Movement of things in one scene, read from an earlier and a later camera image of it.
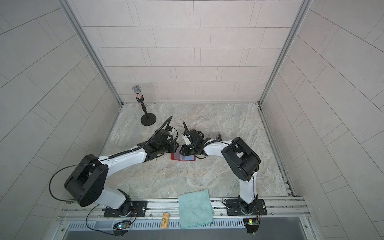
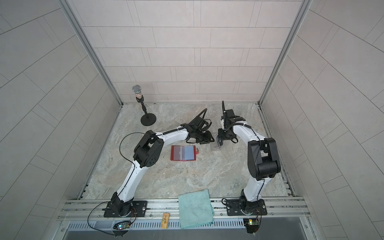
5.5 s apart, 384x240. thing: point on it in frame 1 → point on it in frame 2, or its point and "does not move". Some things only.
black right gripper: x=184 y=151 → x=222 y=136
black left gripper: x=174 y=144 → x=207 y=138
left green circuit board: x=121 y=225 does not move
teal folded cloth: x=195 y=209 does not move
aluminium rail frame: x=278 y=209 does not move
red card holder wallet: x=178 y=156 does not move
